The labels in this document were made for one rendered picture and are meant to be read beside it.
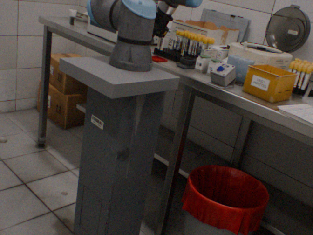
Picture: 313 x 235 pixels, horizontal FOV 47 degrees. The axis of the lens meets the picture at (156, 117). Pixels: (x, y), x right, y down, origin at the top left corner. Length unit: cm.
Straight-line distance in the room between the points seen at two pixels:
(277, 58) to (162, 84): 65
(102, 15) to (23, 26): 177
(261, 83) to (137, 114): 46
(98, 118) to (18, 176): 110
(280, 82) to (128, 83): 55
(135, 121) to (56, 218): 89
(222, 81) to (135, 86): 40
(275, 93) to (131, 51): 52
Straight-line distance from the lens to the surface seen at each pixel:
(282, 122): 125
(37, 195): 213
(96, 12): 131
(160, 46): 172
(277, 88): 133
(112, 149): 125
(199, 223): 157
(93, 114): 130
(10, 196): 213
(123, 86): 106
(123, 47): 121
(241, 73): 148
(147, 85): 112
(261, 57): 162
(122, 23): 121
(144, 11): 119
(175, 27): 193
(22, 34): 302
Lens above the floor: 123
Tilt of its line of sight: 21 degrees down
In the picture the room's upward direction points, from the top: 10 degrees clockwise
